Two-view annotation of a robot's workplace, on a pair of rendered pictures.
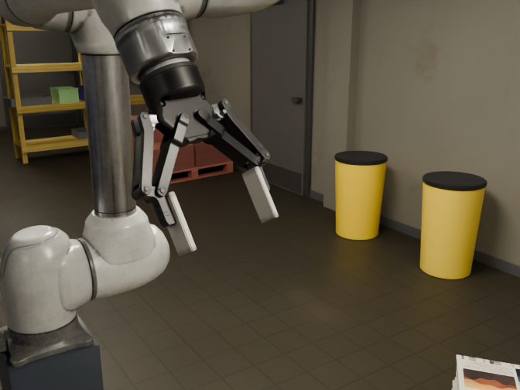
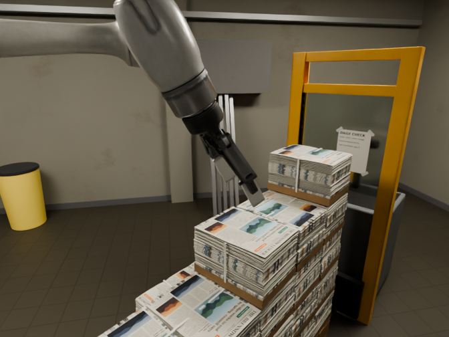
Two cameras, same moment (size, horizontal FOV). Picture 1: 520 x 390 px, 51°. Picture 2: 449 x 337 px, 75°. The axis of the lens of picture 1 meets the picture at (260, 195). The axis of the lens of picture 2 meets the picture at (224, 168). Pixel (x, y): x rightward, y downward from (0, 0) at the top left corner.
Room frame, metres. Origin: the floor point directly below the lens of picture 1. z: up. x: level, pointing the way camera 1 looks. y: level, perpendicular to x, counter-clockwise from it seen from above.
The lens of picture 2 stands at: (0.43, 0.61, 1.72)
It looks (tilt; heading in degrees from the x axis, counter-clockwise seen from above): 18 degrees down; 292
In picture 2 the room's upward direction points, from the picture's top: straight up
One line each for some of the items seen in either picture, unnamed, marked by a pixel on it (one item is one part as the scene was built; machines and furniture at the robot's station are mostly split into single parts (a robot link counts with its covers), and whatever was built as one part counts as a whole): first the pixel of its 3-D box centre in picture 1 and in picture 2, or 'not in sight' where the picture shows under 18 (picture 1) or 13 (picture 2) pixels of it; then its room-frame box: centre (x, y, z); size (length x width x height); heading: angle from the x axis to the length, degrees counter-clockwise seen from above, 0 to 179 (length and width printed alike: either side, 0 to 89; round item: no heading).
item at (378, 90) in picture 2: not in sight; (346, 89); (0.45, -1.46, 1.62); 0.75 x 0.06 x 0.06; 161
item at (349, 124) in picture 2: not in sight; (341, 142); (0.44, -1.48, 1.28); 0.57 x 0.01 x 0.65; 161
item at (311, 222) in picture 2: not in sight; (279, 227); (0.68, -0.77, 0.95); 0.38 x 0.29 x 0.23; 160
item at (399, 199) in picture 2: not in sight; (343, 235); (0.33, -1.81, 0.40); 0.70 x 0.55 x 0.80; 161
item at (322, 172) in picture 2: not in sight; (301, 251); (0.59, -1.05, 0.65); 0.39 x 0.30 x 1.29; 161
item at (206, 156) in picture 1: (178, 145); not in sight; (6.72, 1.02, 0.36); 1.19 x 0.85 x 0.72; 124
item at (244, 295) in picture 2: not in sight; (244, 267); (0.78, -0.48, 0.86); 0.38 x 0.29 x 0.04; 163
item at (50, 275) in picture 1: (42, 274); not in sight; (1.18, 0.51, 1.17); 0.18 x 0.16 x 0.22; 125
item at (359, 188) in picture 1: (358, 195); not in sight; (4.58, -0.86, 0.35); 0.45 x 0.44 x 0.70; 124
